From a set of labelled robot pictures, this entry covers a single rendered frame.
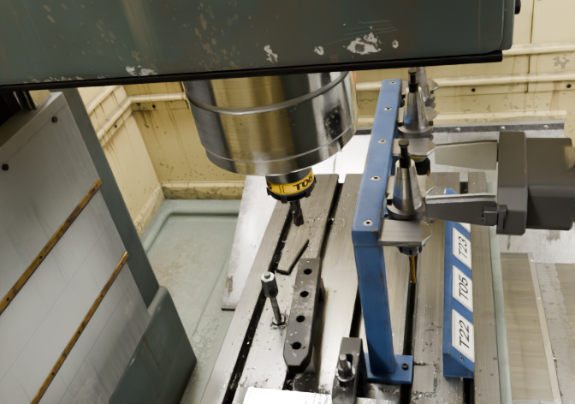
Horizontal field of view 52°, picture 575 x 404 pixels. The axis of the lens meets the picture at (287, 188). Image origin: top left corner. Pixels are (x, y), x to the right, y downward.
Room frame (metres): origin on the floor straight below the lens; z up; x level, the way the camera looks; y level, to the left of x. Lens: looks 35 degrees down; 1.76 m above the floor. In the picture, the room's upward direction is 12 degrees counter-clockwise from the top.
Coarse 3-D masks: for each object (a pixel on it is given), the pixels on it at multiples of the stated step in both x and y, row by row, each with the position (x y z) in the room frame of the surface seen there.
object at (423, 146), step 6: (420, 138) 0.85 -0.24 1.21; (426, 138) 0.84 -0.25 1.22; (396, 144) 0.84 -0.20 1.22; (414, 144) 0.83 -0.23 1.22; (420, 144) 0.83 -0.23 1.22; (426, 144) 0.82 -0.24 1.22; (432, 144) 0.82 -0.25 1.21; (396, 150) 0.82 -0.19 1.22; (408, 150) 0.82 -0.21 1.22; (414, 150) 0.81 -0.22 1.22; (420, 150) 0.81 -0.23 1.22; (426, 150) 0.81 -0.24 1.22; (432, 150) 0.81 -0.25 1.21; (396, 156) 0.81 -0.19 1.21; (414, 156) 0.80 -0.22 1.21; (420, 156) 0.80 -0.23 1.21; (426, 156) 0.80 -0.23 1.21
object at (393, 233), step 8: (384, 224) 0.64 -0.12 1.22; (392, 224) 0.64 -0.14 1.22; (400, 224) 0.64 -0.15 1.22; (408, 224) 0.63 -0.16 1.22; (416, 224) 0.63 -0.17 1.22; (424, 224) 0.63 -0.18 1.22; (384, 232) 0.63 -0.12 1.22; (392, 232) 0.62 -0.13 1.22; (400, 232) 0.62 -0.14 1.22; (408, 232) 0.62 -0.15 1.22; (416, 232) 0.61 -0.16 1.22; (424, 232) 0.61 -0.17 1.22; (384, 240) 0.61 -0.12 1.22; (392, 240) 0.61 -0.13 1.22; (400, 240) 0.60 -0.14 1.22; (408, 240) 0.60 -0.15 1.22; (416, 240) 0.60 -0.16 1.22; (424, 240) 0.60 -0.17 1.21
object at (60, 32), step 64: (0, 0) 0.45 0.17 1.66; (64, 0) 0.43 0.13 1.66; (128, 0) 0.42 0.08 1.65; (192, 0) 0.40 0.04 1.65; (256, 0) 0.38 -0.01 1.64; (320, 0) 0.37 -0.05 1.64; (384, 0) 0.36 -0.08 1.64; (448, 0) 0.34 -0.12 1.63; (512, 0) 0.34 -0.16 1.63; (0, 64) 0.46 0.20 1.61; (64, 64) 0.44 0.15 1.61; (128, 64) 0.42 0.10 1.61; (192, 64) 0.40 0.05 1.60; (256, 64) 0.39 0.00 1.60; (320, 64) 0.38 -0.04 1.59; (384, 64) 0.36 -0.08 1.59; (448, 64) 0.35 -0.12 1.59
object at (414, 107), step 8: (408, 96) 0.87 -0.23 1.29; (416, 96) 0.87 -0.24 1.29; (408, 104) 0.87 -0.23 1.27; (416, 104) 0.86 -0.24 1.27; (408, 112) 0.87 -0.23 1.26; (416, 112) 0.86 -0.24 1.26; (424, 112) 0.87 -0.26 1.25; (408, 120) 0.87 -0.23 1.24; (416, 120) 0.86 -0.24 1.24; (424, 120) 0.86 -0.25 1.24; (408, 128) 0.87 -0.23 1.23; (416, 128) 0.86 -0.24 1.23
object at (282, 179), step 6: (288, 174) 0.49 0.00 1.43; (294, 174) 0.49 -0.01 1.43; (300, 174) 0.50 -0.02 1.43; (306, 174) 0.50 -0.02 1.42; (270, 180) 0.50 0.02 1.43; (276, 180) 0.50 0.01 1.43; (282, 180) 0.49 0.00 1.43; (288, 180) 0.49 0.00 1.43; (294, 180) 0.49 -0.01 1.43; (300, 180) 0.49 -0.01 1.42
